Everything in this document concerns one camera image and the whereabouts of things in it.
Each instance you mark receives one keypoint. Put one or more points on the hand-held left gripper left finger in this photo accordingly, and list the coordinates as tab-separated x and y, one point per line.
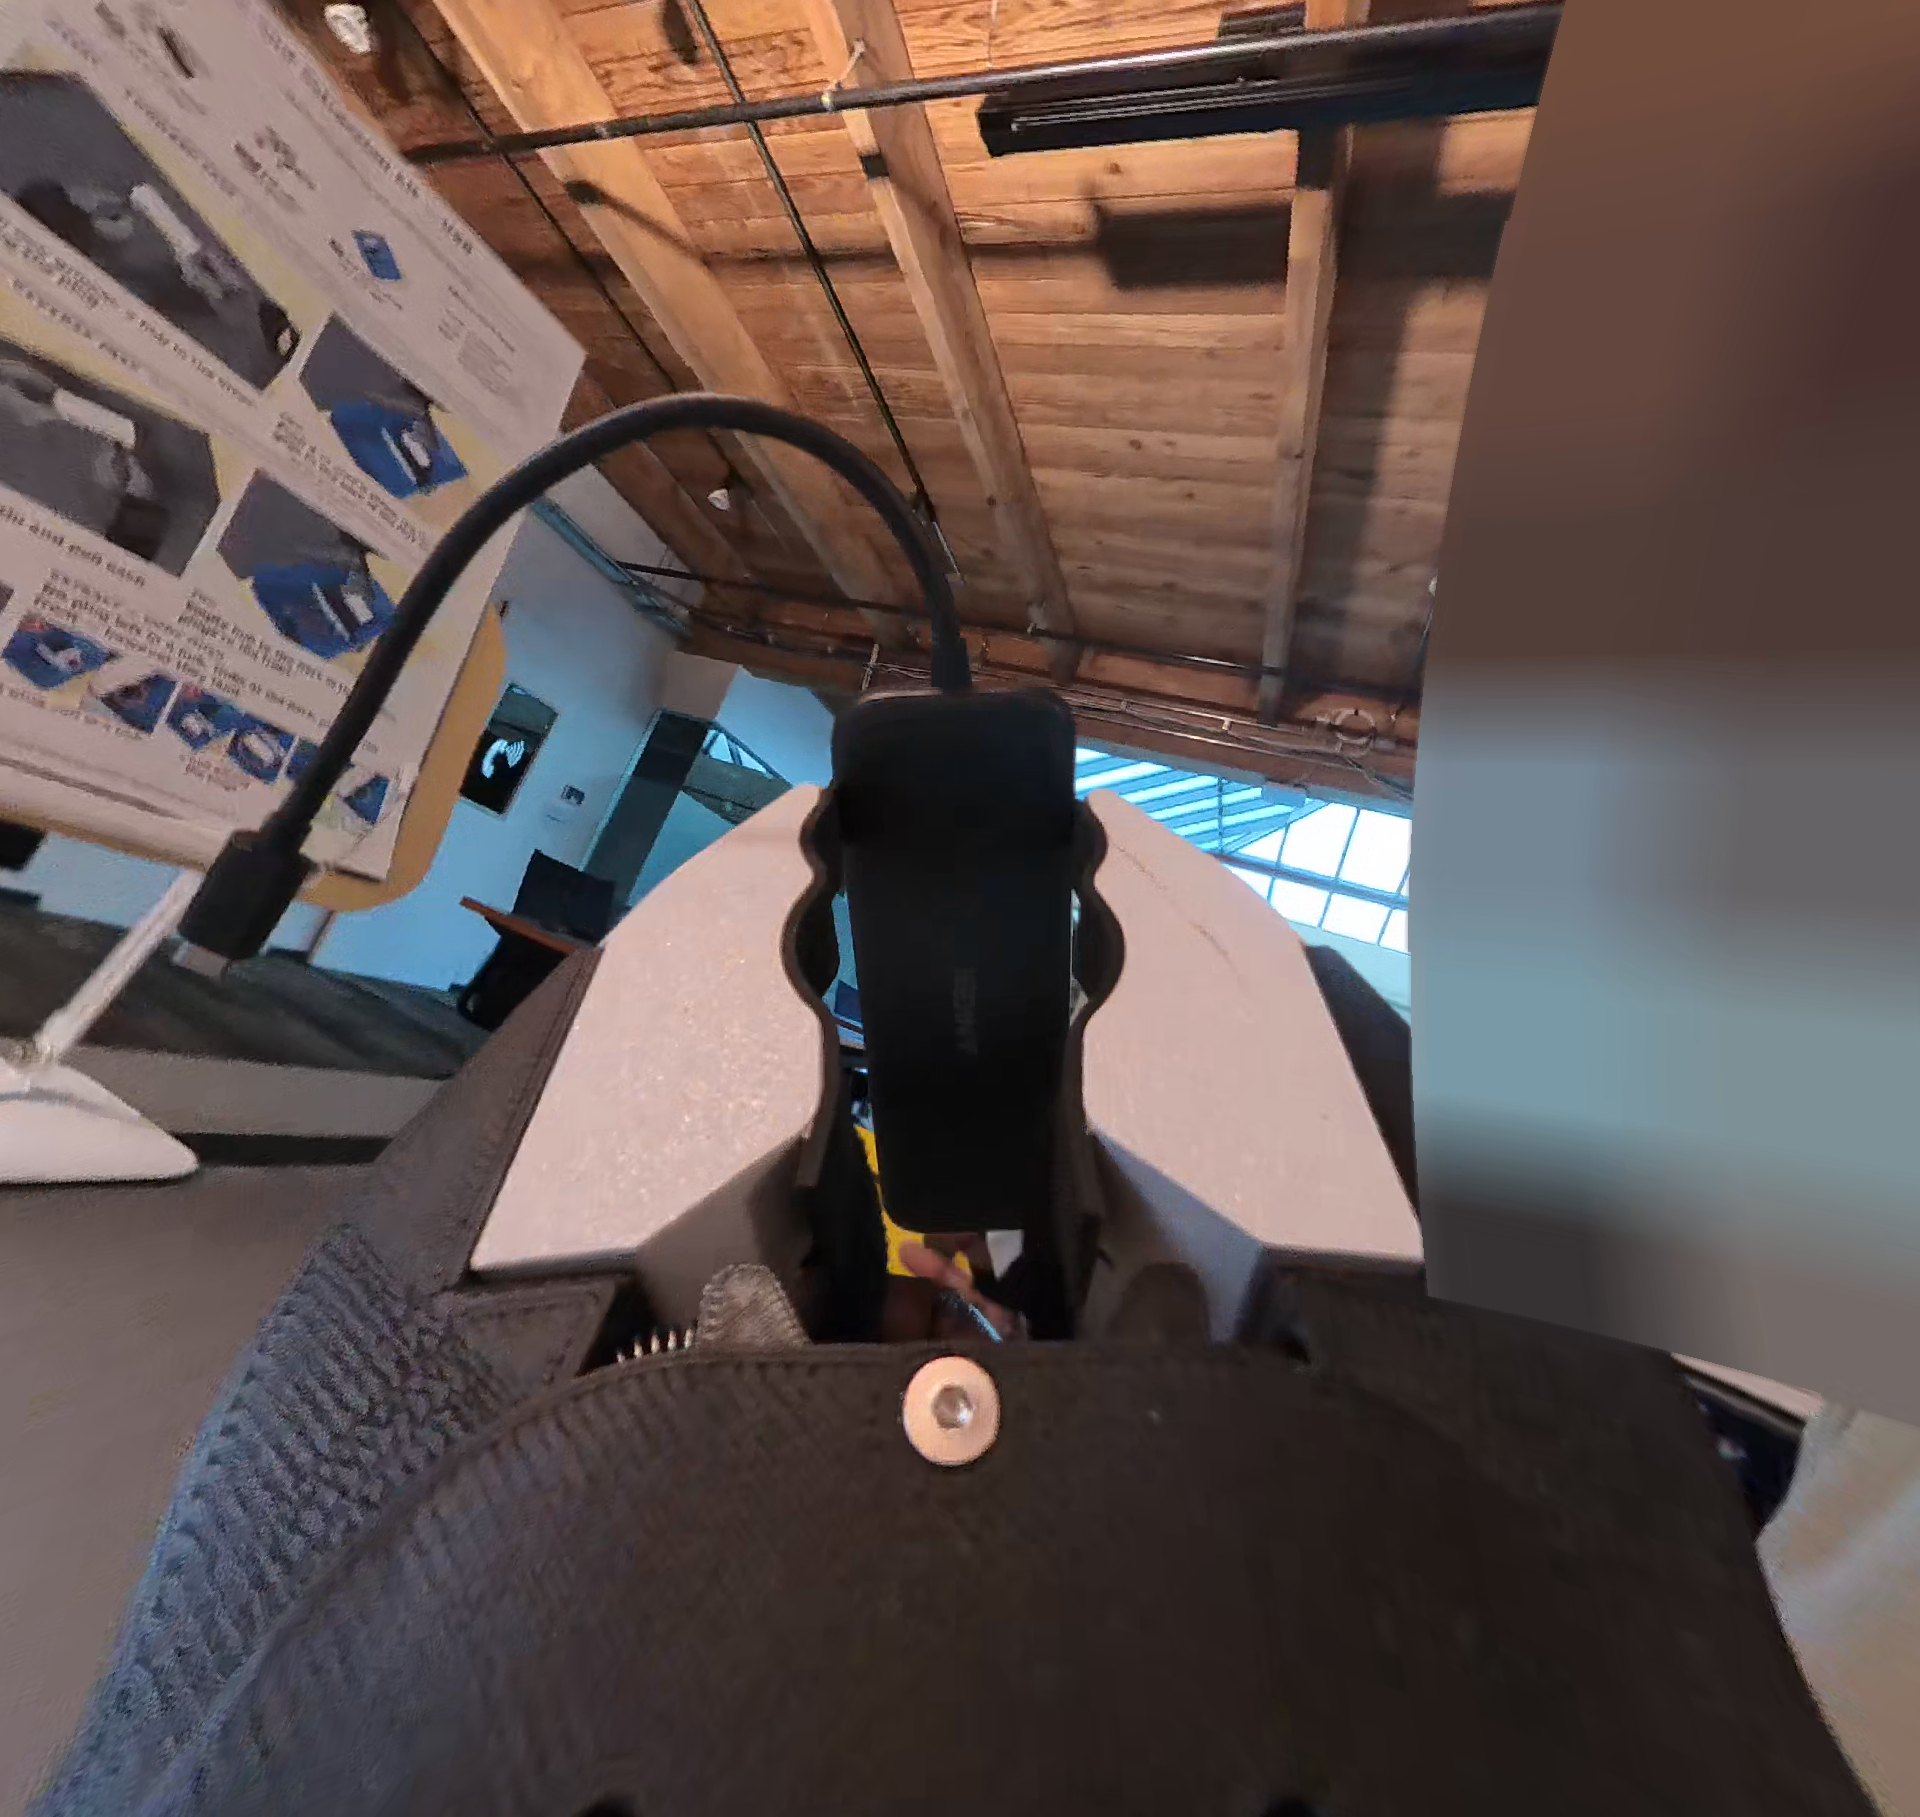
672	1081

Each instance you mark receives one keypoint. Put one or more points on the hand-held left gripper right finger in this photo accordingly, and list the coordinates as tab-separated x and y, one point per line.
1244	1094

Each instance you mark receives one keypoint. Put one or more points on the person's left hand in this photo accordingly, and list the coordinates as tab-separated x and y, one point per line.
939	1286

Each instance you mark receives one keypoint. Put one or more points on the large instruction board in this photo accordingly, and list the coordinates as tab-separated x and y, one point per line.
227	348

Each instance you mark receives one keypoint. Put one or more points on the ceiling spot lamp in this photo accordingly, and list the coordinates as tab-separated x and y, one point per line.
348	31

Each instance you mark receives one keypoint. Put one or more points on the black ceiling track rail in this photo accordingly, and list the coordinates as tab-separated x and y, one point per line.
1200	106

